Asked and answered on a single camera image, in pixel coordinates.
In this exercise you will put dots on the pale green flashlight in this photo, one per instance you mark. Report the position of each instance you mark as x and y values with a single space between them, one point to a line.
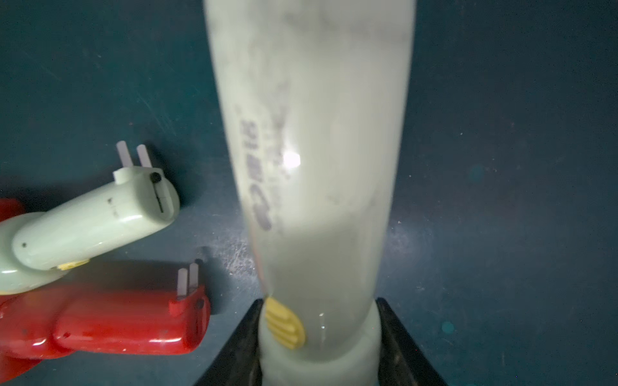
313 97
44 246

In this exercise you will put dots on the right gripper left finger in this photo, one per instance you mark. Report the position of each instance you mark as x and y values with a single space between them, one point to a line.
237 363

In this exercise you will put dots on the dark green table mat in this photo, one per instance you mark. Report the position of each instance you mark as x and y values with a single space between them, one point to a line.
501 254

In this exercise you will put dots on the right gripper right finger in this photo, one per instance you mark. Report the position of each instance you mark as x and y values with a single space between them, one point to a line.
402 362

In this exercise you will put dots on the red flashlight horizontal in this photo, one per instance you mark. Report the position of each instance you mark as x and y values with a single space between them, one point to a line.
46 324

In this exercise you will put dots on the red flashlight upright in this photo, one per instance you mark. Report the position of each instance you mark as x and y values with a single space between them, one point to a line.
11 367

